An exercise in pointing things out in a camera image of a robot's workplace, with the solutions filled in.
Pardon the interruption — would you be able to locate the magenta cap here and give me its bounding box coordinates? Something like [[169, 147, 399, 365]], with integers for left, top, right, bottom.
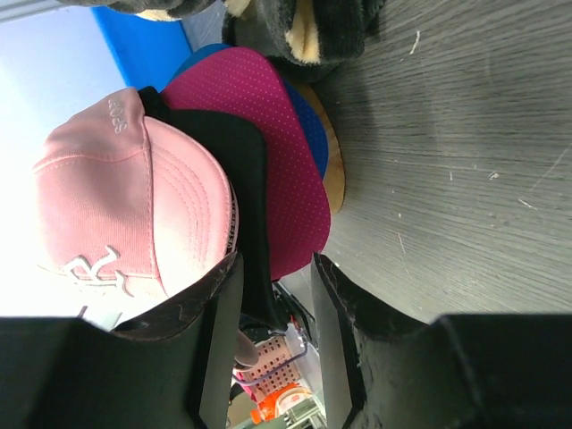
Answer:
[[162, 44, 331, 280]]

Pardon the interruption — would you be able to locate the pink cap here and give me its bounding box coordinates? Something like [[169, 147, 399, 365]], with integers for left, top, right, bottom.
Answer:
[[33, 88, 238, 302]]

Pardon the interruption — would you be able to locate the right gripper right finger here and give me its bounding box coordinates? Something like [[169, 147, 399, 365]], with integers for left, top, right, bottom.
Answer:
[[311, 254, 571, 428]]

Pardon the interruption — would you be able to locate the black cap white logo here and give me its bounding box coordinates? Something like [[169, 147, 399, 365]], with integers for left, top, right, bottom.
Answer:
[[139, 87, 288, 332]]

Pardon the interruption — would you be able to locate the blue plastic bin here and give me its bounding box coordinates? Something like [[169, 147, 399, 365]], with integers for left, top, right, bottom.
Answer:
[[91, 7, 192, 90]]

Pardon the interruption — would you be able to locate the blue cap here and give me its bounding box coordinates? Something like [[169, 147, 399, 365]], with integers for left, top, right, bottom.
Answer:
[[173, 43, 329, 179]]

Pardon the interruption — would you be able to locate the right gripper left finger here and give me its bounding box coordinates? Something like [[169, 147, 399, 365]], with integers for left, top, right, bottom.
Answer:
[[1, 253, 243, 428]]

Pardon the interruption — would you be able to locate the wooden hat stand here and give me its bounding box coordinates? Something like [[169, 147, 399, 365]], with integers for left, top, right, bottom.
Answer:
[[294, 83, 346, 215]]

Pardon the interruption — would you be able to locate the black patterned plush blanket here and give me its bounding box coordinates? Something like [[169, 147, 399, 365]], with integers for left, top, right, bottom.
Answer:
[[60, 0, 388, 84]]

